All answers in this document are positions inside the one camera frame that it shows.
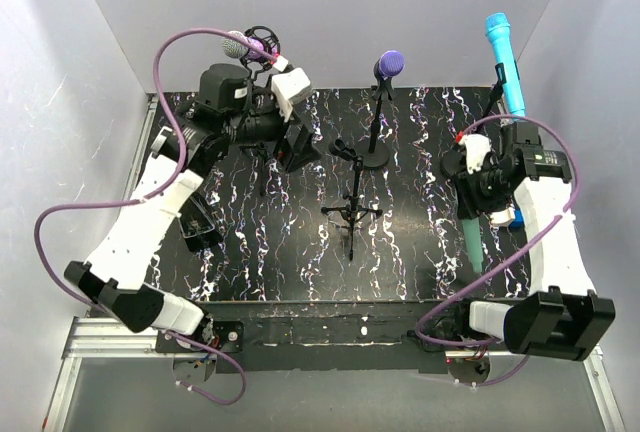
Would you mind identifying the black right round base stand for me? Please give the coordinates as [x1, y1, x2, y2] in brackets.
[440, 72, 503, 179]

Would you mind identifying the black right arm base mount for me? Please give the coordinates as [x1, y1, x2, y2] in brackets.
[415, 317, 495, 349]

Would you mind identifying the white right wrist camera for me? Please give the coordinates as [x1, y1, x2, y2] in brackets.
[458, 134, 491, 174]

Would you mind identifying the bright blue microphone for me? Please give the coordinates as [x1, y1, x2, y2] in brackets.
[485, 12, 526, 117]

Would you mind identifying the mint green microphone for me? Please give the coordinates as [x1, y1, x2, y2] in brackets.
[461, 218, 484, 274]

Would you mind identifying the aluminium frame rail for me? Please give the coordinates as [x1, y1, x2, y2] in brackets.
[42, 94, 211, 432]

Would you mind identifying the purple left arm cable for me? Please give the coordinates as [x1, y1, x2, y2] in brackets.
[35, 26, 291, 406]

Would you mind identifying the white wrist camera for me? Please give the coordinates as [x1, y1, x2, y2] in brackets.
[271, 68, 313, 123]
[458, 134, 491, 174]

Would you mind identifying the purple foam head microphone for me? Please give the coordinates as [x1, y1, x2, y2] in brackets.
[373, 50, 405, 80]

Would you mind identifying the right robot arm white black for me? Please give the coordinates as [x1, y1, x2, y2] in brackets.
[442, 121, 616, 361]

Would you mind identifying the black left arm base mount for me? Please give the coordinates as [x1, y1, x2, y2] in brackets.
[155, 320, 245, 354]

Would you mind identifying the small blue block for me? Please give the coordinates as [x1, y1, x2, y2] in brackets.
[509, 207, 524, 229]

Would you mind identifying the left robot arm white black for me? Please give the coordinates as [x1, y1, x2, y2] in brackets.
[63, 63, 319, 352]

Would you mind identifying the purple glitter silver mesh microphone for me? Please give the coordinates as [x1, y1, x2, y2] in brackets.
[221, 31, 273, 61]

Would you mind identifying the black round base stand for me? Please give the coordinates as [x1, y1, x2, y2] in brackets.
[440, 72, 503, 179]
[356, 78, 395, 170]

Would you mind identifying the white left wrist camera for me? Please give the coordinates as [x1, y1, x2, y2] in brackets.
[271, 68, 313, 123]

